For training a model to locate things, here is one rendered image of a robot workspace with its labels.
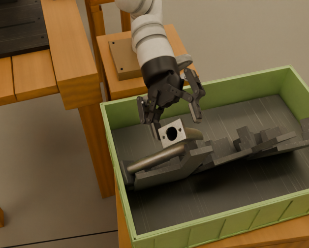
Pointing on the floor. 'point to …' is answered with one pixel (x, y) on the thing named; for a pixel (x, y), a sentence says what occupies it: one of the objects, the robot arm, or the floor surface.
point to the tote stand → (305, 234)
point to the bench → (32, 80)
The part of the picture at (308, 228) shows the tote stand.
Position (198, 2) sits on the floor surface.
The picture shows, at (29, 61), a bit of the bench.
